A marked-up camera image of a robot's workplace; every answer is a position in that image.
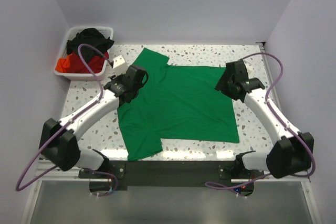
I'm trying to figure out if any orange t shirt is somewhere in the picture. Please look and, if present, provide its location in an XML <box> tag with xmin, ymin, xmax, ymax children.
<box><xmin>55</xmin><ymin>55</ymin><xmax>71</xmax><ymax>73</ymax></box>

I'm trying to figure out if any green t shirt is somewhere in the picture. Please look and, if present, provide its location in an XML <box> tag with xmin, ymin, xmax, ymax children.
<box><xmin>118</xmin><ymin>48</ymin><xmax>239</xmax><ymax>161</ymax></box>

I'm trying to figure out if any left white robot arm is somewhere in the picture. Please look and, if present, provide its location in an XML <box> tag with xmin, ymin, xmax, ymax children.
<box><xmin>40</xmin><ymin>65</ymin><xmax>149</xmax><ymax>178</ymax></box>

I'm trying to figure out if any white laundry basket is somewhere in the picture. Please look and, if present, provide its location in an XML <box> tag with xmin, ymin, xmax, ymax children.
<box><xmin>54</xmin><ymin>26</ymin><xmax>113</xmax><ymax>81</ymax></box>

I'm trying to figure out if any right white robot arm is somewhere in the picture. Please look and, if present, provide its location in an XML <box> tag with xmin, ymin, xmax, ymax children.
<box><xmin>215</xmin><ymin>60</ymin><xmax>314</xmax><ymax>178</ymax></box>

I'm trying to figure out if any black t shirt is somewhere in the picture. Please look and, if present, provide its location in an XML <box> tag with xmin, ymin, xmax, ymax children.
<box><xmin>66</xmin><ymin>28</ymin><xmax>114</xmax><ymax>55</ymax></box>

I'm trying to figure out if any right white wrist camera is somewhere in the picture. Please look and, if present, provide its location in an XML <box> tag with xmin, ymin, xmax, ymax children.
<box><xmin>244</xmin><ymin>62</ymin><xmax>254</xmax><ymax>78</ymax></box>

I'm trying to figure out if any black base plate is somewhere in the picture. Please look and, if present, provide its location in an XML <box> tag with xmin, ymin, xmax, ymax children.
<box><xmin>79</xmin><ymin>161</ymin><xmax>264</xmax><ymax>192</ymax></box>

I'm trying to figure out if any red t shirt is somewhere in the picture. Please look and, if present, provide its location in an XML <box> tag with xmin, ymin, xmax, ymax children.
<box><xmin>70</xmin><ymin>52</ymin><xmax>106</xmax><ymax>73</ymax></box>

